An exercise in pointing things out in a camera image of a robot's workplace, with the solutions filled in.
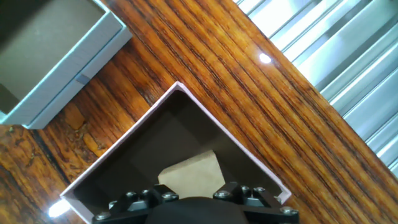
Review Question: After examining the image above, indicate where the pink cardboard box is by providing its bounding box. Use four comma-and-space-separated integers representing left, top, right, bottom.
60, 81, 292, 224

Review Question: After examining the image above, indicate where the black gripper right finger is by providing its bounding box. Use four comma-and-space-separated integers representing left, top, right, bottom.
213, 182, 300, 224

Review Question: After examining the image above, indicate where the large wooden block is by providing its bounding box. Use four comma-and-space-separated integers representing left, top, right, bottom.
157, 149, 226, 200

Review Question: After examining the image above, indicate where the brown wooden board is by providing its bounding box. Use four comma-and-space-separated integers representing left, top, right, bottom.
0, 0, 398, 224

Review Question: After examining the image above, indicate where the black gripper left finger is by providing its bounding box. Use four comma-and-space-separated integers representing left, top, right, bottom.
92, 184, 180, 224

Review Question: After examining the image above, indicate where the light blue cardboard box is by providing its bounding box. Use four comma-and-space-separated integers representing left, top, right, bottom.
0, 0, 134, 130

